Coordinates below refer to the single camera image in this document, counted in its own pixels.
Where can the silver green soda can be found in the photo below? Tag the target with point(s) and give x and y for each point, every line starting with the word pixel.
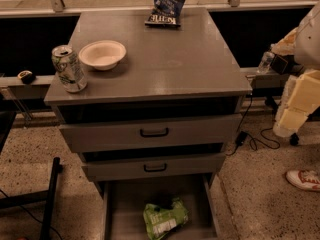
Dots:
pixel 67 66

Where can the white paper bowl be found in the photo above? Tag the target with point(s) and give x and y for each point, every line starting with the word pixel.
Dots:
pixel 102 55

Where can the green rice chip bag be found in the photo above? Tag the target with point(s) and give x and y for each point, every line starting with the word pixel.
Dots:
pixel 161 221

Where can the small black box speaker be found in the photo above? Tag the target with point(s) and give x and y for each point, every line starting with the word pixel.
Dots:
pixel 279 64

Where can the grey middle drawer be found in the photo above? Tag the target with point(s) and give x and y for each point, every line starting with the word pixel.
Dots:
pixel 153 167

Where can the white red sneaker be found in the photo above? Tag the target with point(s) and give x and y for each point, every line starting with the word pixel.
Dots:
pixel 307 180

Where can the grey top drawer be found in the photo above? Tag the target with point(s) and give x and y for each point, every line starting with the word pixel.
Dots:
pixel 96 137

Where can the small tape measure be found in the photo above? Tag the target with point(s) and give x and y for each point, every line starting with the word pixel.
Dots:
pixel 26 76

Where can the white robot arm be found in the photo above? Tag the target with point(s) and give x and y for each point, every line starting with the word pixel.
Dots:
pixel 303 42

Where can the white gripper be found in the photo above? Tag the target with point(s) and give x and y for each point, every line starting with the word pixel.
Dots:
pixel 309 41

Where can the black power adapter with cable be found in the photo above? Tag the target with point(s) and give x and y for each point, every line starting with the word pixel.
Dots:
pixel 245 136

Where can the black stand left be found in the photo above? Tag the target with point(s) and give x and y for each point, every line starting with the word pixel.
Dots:
pixel 46 196

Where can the clear plastic water bottle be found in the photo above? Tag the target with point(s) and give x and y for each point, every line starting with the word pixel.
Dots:
pixel 266 61

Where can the blue kettle chip bag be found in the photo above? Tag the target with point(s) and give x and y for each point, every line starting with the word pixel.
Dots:
pixel 165 13

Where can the grey drawer cabinet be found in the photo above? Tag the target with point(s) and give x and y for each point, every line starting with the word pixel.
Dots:
pixel 167 73

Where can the grey open bottom drawer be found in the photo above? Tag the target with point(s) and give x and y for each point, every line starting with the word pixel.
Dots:
pixel 124 203

